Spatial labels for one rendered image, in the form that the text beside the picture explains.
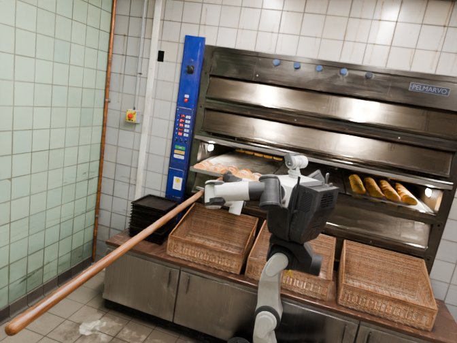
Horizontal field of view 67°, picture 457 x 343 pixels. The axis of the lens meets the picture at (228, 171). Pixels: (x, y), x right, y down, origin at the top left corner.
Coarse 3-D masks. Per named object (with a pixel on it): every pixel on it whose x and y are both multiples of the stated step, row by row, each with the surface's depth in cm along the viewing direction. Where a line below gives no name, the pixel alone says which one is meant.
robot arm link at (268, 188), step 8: (248, 184) 160; (256, 184) 159; (264, 184) 158; (272, 184) 158; (248, 192) 159; (256, 192) 158; (264, 192) 157; (272, 192) 156; (264, 200) 156; (272, 200) 155
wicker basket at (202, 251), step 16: (192, 208) 284; (192, 224) 286; (208, 224) 282; (224, 224) 280; (240, 224) 277; (256, 224) 272; (176, 240) 244; (192, 240) 277; (208, 240) 281; (240, 240) 276; (176, 256) 246; (192, 256) 243; (208, 256) 254; (224, 256) 237; (240, 256) 233; (240, 272) 238
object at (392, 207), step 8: (352, 200) 255; (360, 200) 253; (368, 200) 252; (376, 200) 255; (384, 208) 250; (392, 208) 248; (400, 208) 247; (408, 208) 246; (424, 216) 243; (432, 216) 242
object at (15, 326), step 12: (180, 204) 173; (168, 216) 156; (156, 228) 145; (132, 240) 128; (120, 252) 119; (96, 264) 108; (108, 264) 112; (84, 276) 102; (60, 288) 94; (72, 288) 96; (48, 300) 89; (60, 300) 92; (24, 312) 83; (36, 312) 85; (12, 324) 79; (24, 324) 81
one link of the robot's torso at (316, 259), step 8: (272, 240) 179; (280, 240) 178; (296, 248) 176; (304, 248) 175; (312, 248) 185; (296, 256) 177; (304, 256) 175; (312, 256) 177; (320, 256) 179; (296, 264) 178; (304, 264) 176; (312, 264) 176; (320, 264) 175; (304, 272) 180; (312, 272) 177
